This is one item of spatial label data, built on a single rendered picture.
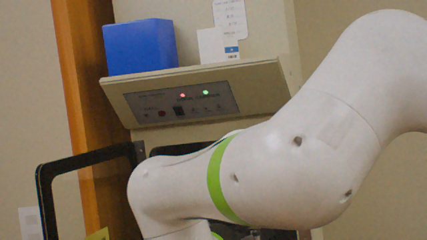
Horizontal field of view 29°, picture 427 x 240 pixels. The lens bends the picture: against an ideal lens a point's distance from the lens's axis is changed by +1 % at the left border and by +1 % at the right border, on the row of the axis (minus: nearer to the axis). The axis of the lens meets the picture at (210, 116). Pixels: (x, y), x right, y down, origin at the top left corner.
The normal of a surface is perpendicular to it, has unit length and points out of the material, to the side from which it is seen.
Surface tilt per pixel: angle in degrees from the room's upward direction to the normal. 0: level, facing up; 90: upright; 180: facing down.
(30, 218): 90
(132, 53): 90
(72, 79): 90
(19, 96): 90
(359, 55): 50
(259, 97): 135
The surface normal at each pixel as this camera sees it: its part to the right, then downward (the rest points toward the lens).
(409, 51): -0.33, -0.40
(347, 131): 0.33, -0.31
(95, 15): 0.96, -0.11
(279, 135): -0.37, -0.64
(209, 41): -0.52, 0.11
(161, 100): -0.09, 0.76
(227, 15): -0.26, 0.08
